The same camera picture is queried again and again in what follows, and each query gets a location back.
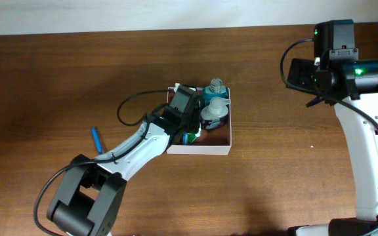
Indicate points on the clear pump soap bottle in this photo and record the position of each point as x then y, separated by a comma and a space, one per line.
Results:
215, 114

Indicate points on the blue razor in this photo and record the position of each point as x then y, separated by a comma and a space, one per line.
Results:
97, 141

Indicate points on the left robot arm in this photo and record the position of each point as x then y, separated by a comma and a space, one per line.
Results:
90, 193

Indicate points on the pink cardboard box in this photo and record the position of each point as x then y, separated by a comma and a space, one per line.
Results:
211, 142

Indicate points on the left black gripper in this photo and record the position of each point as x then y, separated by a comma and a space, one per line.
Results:
195, 124

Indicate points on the teal mouthwash bottle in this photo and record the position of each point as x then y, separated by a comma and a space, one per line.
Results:
215, 89

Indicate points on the blue white toothbrush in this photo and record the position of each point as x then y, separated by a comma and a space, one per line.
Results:
185, 139

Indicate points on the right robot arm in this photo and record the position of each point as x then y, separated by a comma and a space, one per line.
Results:
351, 87

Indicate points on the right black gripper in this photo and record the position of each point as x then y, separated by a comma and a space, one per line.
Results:
300, 75

